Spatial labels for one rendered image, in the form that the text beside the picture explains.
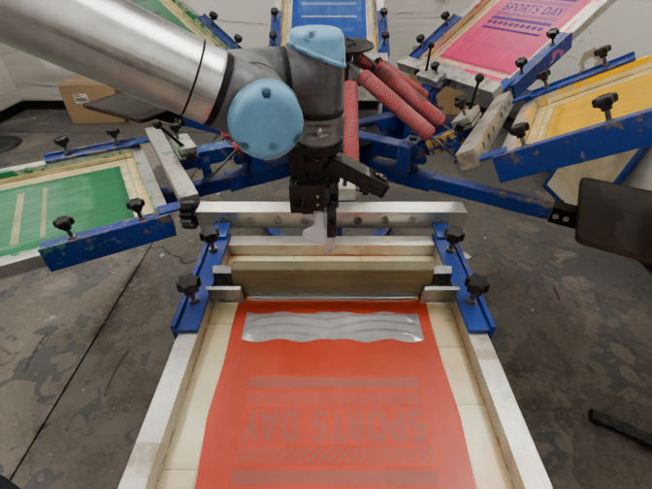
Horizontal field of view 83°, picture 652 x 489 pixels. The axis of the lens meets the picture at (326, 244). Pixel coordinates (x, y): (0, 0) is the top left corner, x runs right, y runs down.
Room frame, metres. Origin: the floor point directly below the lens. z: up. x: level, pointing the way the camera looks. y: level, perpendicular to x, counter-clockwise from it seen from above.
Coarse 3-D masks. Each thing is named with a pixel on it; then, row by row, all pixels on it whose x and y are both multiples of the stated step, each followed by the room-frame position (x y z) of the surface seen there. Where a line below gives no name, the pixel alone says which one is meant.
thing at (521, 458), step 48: (240, 240) 0.72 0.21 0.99; (288, 240) 0.72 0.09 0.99; (336, 240) 0.72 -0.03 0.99; (384, 240) 0.72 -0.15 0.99; (432, 240) 0.72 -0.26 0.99; (192, 336) 0.43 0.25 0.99; (480, 336) 0.43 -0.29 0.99; (480, 384) 0.34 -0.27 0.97; (144, 432) 0.25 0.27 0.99; (528, 432) 0.25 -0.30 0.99; (144, 480) 0.19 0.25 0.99; (528, 480) 0.19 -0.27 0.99
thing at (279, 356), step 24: (240, 312) 0.52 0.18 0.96; (264, 312) 0.52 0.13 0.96; (312, 312) 0.52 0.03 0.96; (240, 336) 0.46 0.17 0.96; (240, 360) 0.40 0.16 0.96; (264, 360) 0.40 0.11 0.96; (288, 360) 0.40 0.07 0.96; (312, 360) 0.40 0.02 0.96; (216, 384) 0.35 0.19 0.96; (240, 384) 0.35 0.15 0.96; (216, 408) 0.31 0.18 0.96; (240, 408) 0.31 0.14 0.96; (216, 432) 0.27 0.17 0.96; (216, 456) 0.23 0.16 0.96; (216, 480) 0.20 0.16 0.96
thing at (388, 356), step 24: (360, 312) 0.52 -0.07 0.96; (408, 312) 0.52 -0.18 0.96; (432, 336) 0.46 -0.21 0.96; (336, 360) 0.40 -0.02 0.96; (360, 360) 0.40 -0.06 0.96; (384, 360) 0.40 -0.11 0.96; (408, 360) 0.40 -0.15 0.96; (432, 360) 0.40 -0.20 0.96; (432, 384) 0.35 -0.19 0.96; (432, 408) 0.31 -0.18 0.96; (456, 408) 0.31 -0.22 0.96; (432, 432) 0.27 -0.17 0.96; (456, 432) 0.27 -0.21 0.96; (456, 456) 0.23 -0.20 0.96; (456, 480) 0.20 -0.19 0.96
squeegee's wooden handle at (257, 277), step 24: (240, 264) 0.55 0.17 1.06; (264, 264) 0.55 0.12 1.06; (288, 264) 0.55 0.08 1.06; (312, 264) 0.55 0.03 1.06; (336, 264) 0.55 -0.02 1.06; (360, 264) 0.55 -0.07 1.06; (384, 264) 0.55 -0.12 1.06; (408, 264) 0.55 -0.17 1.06; (432, 264) 0.55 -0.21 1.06; (264, 288) 0.54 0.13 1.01; (288, 288) 0.54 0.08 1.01; (312, 288) 0.54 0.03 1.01; (336, 288) 0.54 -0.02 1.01; (360, 288) 0.54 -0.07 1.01; (384, 288) 0.54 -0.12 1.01; (408, 288) 0.54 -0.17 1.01
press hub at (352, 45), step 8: (344, 40) 1.46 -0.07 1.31; (352, 40) 1.42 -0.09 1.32; (360, 40) 1.46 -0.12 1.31; (352, 48) 1.33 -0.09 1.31; (360, 48) 1.33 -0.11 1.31; (368, 48) 1.33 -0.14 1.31; (360, 128) 1.40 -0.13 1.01; (368, 128) 1.41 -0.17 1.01; (376, 128) 1.41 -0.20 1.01; (360, 144) 1.26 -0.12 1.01; (368, 144) 1.26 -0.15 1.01; (360, 152) 1.42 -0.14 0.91
